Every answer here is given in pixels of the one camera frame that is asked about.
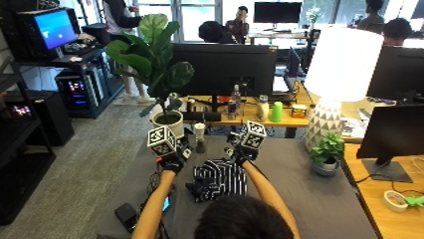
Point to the person's right hand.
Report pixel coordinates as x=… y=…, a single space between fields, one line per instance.
x=242 y=155

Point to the person's left hand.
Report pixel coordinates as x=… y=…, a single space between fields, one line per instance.
x=172 y=163

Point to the white black grinder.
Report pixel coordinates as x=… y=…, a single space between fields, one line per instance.
x=200 y=136

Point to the white marker cube right glove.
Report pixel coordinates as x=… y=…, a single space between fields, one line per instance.
x=253 y=135

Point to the white marker cube glove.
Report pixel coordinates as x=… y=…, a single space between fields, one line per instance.
x=161 y=140
x=253 y=135

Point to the white marker cube left glove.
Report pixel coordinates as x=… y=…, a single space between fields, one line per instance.
x=161 y=140

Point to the white plant pot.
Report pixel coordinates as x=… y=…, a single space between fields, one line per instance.
x=169 y=122

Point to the blue drink can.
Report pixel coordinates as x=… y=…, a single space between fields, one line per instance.
x=232 y=109

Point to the white squeeze bottle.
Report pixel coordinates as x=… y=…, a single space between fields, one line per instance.
x=262 y=109

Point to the black white striped cloth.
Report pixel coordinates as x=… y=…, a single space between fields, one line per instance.
x=221 y=179

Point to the clear plastic bottle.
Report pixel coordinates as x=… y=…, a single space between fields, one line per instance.
x=237 y=97

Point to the wooden desk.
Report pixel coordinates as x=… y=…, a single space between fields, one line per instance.
x=287 y=121

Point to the yellow small box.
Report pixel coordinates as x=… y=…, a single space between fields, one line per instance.
x=299 y=111

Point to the phone with lit screen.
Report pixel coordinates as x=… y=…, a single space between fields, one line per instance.
x=166 y=203

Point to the white grey patterned lamp base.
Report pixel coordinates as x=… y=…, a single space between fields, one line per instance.
x=326 y=122

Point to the small green potted plant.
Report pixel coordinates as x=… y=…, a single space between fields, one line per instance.
x=329 y=146

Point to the black desk monitor back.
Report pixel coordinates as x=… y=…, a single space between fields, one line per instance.
x=222 y=68

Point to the grey round plant pot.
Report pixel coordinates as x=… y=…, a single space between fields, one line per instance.
x=326 y=168

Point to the black phone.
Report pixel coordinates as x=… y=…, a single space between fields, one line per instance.
x=127 y=216

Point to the large leafy green plant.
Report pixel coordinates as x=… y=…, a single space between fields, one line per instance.
x=152 y=63

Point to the computer tower with lights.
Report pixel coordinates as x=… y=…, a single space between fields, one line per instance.
x=76 y=90

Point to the black metal rack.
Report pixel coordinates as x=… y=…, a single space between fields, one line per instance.
x=88 y=71

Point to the white lamp shade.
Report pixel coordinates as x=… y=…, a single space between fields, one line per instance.
x=343 y=64

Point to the black monitor with stand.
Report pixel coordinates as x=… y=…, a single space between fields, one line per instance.
x=392 y=136

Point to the black shelf unit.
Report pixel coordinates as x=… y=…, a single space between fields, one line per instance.
x=18 y=156

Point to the distant black monitor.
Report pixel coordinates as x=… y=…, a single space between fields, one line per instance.
x=277 y=12

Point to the white tape roll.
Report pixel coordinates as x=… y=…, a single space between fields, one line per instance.
x=395 y=200

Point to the white flowers in vase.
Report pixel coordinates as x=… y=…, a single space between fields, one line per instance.
x=314 y=15

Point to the black monitor behind lamp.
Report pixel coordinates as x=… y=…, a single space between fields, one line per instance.
x=398 y=71

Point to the green plastic clip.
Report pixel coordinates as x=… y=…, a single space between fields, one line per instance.
x=415 y=201

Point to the monitor with blue screen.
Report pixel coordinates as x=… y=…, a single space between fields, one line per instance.
x=53 y=29

